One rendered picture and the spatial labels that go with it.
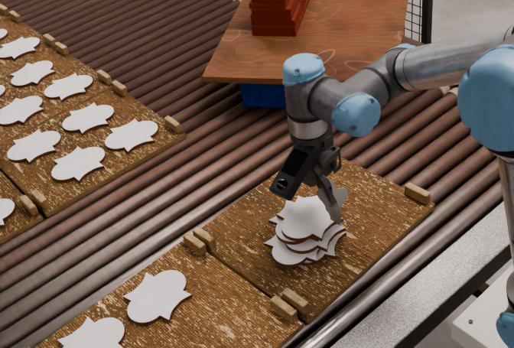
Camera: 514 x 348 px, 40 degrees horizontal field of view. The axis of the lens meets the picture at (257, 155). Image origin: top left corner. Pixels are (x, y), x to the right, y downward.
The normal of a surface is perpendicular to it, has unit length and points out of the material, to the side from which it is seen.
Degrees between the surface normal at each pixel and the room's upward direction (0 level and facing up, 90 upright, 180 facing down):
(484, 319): 3
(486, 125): 86
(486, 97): 86
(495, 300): 3
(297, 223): 0
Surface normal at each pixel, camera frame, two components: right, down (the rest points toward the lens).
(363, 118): 0.64, 0.41
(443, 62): -0.88, 0.11
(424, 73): -0.79, 0.45
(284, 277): -0.11, -0.78
